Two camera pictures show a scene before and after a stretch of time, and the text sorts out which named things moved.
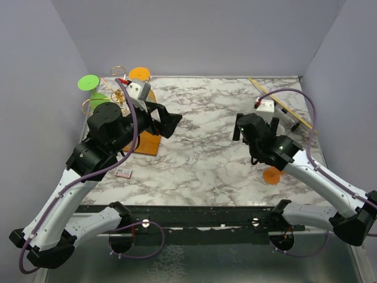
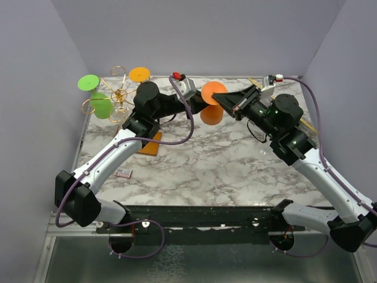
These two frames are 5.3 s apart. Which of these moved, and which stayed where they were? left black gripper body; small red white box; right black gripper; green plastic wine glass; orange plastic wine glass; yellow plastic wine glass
Moved: right black gripper; orange plastic wine glass; left black gripper body
Stayed: yellow plastic wine glass; green plastic wine glass; small red white box
